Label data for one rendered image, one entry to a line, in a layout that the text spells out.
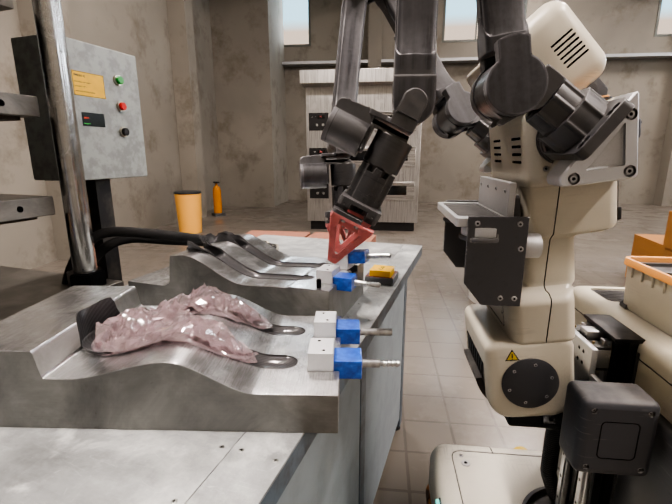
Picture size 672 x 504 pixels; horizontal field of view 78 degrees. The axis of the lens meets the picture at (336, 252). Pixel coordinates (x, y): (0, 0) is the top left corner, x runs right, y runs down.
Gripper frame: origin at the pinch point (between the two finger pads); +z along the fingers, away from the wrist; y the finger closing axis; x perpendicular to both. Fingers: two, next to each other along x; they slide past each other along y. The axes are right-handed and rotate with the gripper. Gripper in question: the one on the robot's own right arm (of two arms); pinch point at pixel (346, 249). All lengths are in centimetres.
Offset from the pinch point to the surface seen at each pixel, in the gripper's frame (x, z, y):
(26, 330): -31, 3, 53
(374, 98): -107, -138, -512
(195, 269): -29.0, 1.6, 17.7
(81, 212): -72, -11, 7
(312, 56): -332, -322, -870
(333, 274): 0.8, 3.2, 12.8
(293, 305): -6.4, 8.7, 17.5
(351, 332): 9.0, 9.4, 28.8
